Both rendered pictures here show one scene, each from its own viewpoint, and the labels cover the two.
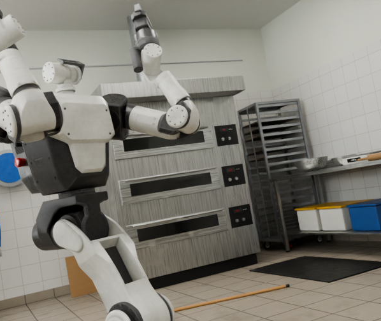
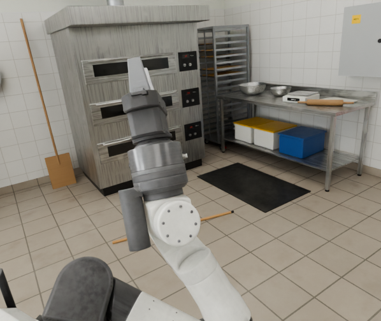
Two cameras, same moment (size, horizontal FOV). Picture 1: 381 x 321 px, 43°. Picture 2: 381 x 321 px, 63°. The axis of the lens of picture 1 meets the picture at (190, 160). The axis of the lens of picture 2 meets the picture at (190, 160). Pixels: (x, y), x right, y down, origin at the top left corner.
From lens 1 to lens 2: 1.46 m
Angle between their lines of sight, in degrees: 25
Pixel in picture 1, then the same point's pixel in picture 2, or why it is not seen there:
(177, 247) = not seen: hidden behind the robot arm
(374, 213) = (301, 145)
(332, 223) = (262, 141)
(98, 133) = not seen: outside the picture
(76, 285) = (55, 179)
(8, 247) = not seen: outside the picture
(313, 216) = (248, 132)
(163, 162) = not seen: hidden behind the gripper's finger
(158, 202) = (125, 122)
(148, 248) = (117, 160)
